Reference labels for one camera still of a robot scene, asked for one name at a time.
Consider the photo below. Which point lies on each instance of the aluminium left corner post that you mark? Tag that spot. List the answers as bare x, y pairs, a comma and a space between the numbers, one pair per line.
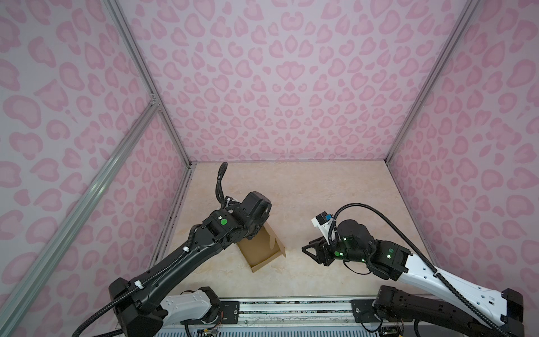
117, 15

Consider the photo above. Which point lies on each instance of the brown cardboard box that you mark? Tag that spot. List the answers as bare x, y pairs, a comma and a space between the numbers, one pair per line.
262, 249

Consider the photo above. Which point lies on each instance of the aluminium corner post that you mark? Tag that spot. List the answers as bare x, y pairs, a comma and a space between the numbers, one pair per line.
117, 15
465, 19

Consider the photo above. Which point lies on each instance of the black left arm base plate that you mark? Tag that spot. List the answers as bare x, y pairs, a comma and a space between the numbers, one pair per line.
226, 312

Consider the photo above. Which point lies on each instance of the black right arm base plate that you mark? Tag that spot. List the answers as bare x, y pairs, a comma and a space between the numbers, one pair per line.
363, 311

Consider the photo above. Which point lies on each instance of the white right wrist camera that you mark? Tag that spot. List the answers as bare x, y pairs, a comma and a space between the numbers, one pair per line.
323, 222

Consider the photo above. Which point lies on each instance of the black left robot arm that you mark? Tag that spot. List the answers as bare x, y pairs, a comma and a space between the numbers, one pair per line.
137, 302

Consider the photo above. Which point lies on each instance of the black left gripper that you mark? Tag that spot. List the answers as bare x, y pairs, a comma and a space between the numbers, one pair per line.
256, 223

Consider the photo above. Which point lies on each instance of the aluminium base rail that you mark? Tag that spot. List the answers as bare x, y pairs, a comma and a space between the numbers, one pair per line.
301, 316

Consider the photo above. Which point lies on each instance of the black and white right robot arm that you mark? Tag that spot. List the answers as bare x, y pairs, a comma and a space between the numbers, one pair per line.
455, 303

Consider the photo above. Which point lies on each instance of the aluminium right corner post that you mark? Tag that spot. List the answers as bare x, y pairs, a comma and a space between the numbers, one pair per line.
465, 19

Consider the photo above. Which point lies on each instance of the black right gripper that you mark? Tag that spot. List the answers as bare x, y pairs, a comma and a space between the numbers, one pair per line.
322, 249

